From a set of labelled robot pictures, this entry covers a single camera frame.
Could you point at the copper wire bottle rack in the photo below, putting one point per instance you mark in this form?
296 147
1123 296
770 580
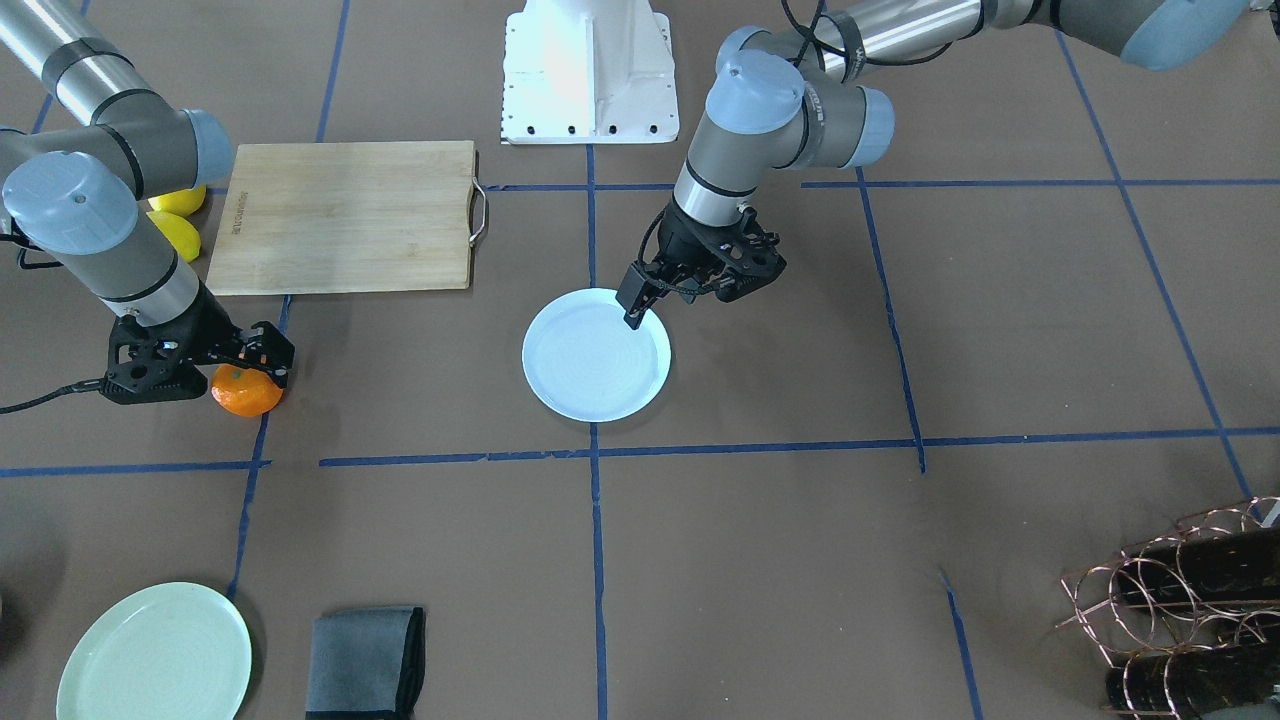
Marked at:
1121 632

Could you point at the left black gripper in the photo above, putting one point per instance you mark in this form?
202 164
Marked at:
681 238

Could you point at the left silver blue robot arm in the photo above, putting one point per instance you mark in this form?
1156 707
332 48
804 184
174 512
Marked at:
796 99

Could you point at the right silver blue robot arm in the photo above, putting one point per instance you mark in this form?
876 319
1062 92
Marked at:
77 195

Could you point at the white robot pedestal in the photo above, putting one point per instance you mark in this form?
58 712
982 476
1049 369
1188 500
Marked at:
588 72

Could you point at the orange fruit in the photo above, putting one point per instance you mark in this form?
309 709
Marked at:
243 391

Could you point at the yellow lemon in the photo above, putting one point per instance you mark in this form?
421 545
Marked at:
182 203
179 232

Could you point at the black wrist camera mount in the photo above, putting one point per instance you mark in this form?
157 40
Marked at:
748 255

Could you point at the dark wine bottle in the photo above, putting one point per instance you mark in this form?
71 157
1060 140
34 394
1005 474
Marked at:
1234 571
1227 683

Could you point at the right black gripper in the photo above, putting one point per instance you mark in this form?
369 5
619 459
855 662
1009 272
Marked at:
207 318

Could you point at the folded grey cloth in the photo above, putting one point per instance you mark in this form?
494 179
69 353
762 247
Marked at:
367 663

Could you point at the light green plate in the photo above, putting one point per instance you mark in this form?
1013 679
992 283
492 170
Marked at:
175 650

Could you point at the wooden cutting board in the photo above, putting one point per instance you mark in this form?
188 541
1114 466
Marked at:
352 217

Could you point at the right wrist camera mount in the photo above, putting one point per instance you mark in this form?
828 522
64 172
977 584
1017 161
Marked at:
153 363

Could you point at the light blue plate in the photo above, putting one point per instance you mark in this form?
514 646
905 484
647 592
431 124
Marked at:
583 361

